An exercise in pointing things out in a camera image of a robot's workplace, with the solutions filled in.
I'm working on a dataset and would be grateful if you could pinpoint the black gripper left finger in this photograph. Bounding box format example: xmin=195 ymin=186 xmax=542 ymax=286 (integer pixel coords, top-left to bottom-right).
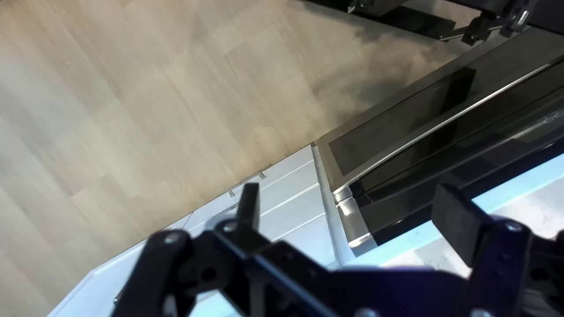
xmin=114 ymin=182 xmax=279 ymax=317

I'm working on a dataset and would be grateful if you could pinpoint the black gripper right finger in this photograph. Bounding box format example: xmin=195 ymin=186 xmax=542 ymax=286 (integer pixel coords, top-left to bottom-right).
xmin=433 ymin=184 xmax=535 ymax=317

